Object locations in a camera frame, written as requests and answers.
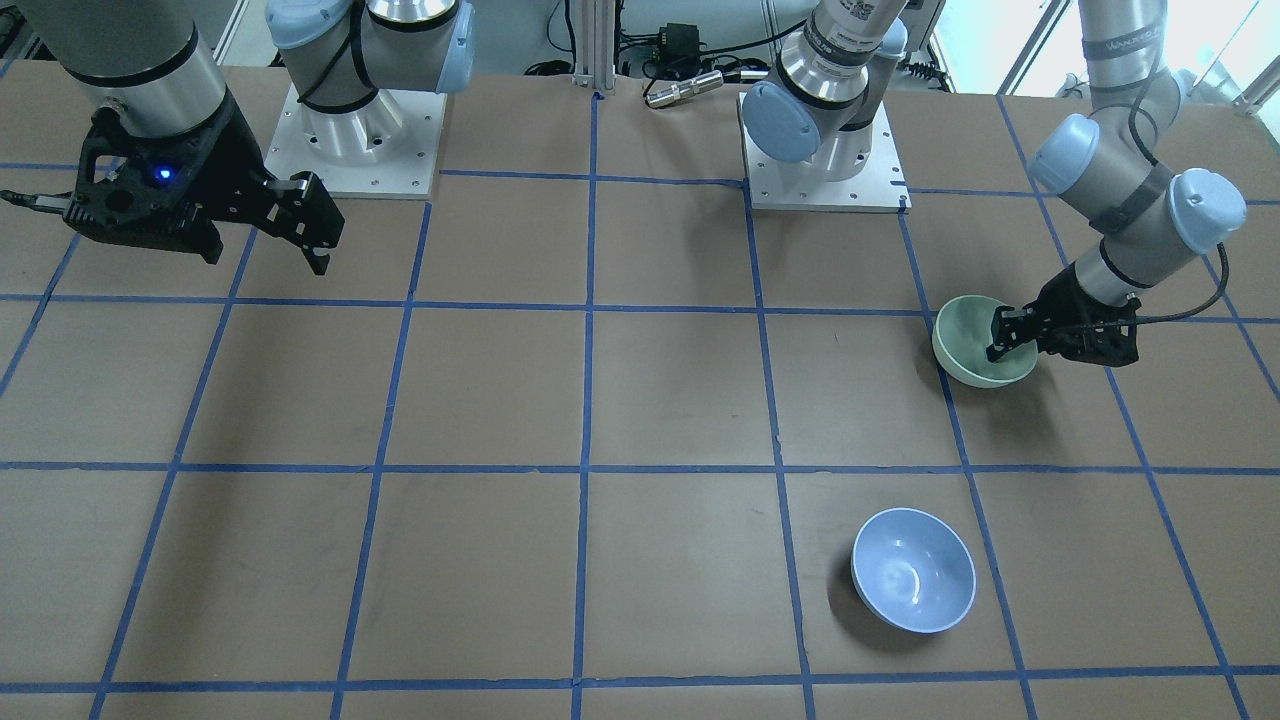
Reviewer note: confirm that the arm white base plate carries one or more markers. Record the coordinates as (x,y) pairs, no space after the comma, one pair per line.
(400,150)
(860,172)

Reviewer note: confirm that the blue bowl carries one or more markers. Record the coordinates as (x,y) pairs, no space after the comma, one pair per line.
(913,571)

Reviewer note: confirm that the silver cylindrical connector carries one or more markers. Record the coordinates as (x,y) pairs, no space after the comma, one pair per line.
(684,90)

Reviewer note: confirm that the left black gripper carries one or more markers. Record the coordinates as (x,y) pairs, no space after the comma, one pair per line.
(1066,297)

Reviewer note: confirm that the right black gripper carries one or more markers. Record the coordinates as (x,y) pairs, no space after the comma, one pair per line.
(233,157)

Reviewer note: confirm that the light green bowl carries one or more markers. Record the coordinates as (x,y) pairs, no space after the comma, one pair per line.
(963,332)

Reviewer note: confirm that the black power adapter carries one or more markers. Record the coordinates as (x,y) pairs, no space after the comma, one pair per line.
(678,42)

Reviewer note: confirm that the aluminium frame post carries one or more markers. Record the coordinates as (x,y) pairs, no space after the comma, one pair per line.
(594,27)

